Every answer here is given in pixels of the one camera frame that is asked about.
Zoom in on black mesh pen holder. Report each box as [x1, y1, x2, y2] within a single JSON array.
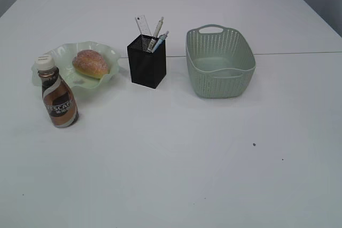
[[127, 35, 167, 89]]

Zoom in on clear plastic ruler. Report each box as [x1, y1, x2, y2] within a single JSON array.
[[135, 15, 152, 36]]

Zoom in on green plastic woven basket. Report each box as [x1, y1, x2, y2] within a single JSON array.
[[185, 25, 256, 98]]

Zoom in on blue grey grip pen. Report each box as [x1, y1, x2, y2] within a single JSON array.
[[151, 31, 169, 53]]

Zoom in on golden bread roll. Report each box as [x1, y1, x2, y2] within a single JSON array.
[[72, 50, 110, 79]]

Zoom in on cream grip pen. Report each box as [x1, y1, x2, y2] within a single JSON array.
[[147, 17, 164, 52]]

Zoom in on brown Nescafe coffee bottle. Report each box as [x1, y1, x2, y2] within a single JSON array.
[[35, 54, 79, 128]]

